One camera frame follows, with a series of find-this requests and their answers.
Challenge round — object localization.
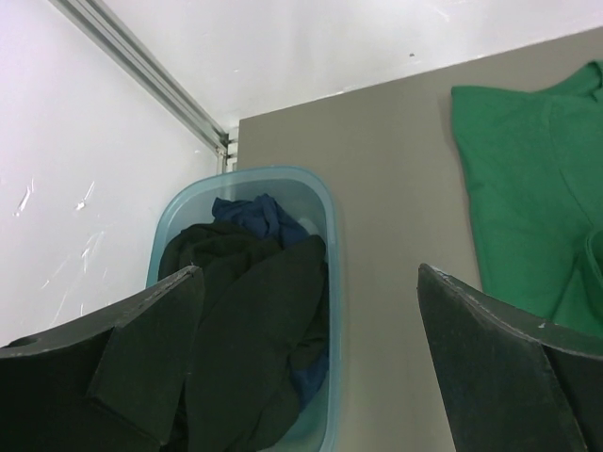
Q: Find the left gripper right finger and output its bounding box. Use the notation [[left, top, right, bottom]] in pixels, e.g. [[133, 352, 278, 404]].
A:
[[417, 264, 602, 452]]

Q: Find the green t shirt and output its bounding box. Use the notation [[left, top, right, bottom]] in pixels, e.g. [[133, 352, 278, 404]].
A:
[[451, 60, 602, 336]]

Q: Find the black t shirt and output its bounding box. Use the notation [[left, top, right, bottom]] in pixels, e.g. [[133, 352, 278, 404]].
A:
[[158, 222, 329, 451]]

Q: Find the navy blue garment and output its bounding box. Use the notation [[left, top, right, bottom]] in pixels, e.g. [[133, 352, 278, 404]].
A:
[[212, 194, 309, 248]]

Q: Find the blue plastic basket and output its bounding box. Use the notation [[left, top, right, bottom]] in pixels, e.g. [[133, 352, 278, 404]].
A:
[[146, 166, 343, 452]]

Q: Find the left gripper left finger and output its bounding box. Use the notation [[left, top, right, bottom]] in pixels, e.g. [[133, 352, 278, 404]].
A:
[[1, 266, 204, 451]]

